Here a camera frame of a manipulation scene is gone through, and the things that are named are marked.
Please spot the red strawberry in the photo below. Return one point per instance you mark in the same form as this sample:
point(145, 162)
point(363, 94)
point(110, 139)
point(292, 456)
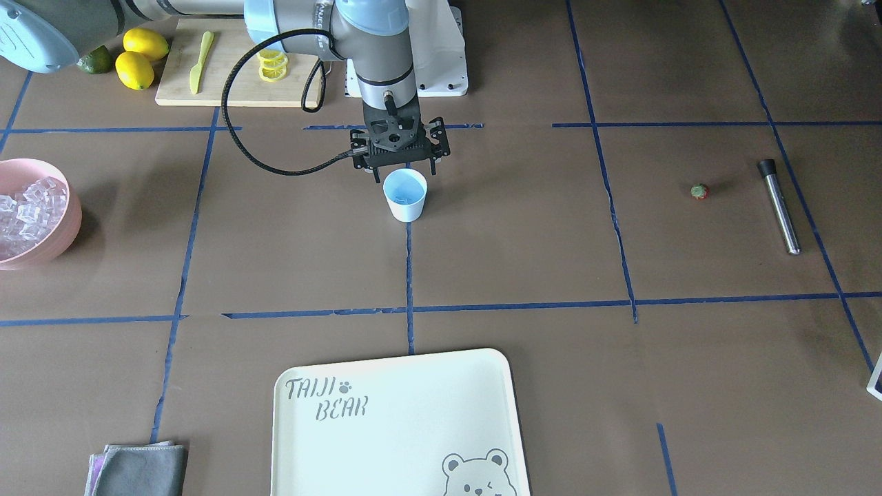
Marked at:
point(700, 191)

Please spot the wooden cutting board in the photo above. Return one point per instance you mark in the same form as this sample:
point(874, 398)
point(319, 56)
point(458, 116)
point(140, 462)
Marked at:
point(231, 41)

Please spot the steel muddler with black tip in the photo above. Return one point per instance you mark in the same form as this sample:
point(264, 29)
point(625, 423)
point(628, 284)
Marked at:
point(768, 171)

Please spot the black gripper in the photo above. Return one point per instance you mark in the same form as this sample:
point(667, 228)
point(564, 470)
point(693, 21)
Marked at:
point(439, 138)

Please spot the grey folded cloth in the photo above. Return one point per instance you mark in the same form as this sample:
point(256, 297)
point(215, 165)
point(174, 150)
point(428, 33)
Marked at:
point(123, 469)

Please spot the yellow lemon lower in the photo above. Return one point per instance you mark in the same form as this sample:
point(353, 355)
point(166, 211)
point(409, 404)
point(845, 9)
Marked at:
point(134, 70)

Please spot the yellow-green plastic knife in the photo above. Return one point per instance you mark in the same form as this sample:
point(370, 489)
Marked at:
point(196, 72)

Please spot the clear ice cube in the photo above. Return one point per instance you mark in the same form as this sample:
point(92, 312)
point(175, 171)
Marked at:
point(406, 198)

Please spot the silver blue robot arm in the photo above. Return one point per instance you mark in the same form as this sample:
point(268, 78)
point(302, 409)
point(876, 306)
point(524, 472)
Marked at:
point(46, 36)

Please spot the yellow lemon slices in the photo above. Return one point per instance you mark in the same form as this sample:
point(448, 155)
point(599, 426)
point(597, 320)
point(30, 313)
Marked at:
point(273, 65)

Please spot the cream bear tray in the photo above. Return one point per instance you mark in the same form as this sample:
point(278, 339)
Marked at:
point(431, 424)

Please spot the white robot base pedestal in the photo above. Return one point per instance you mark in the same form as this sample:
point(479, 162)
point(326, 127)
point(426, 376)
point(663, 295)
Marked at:
point(441, 62)

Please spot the clear ice cubes in bowl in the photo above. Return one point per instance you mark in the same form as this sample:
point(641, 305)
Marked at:
point(30, 214)

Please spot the light blue cup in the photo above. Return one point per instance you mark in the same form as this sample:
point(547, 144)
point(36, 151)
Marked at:
point(405, 190)

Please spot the green lime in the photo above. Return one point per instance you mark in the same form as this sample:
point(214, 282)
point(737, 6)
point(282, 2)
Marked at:
point(99, 61)

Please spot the pink bowl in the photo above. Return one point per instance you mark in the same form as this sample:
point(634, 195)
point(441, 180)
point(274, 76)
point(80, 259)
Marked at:
point(20, 172)

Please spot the yellow lemon upper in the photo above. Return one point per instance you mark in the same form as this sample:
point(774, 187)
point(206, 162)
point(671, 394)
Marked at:
point(152, 45)

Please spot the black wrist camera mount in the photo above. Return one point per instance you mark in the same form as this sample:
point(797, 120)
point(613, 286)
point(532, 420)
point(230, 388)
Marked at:
point(393, 132)

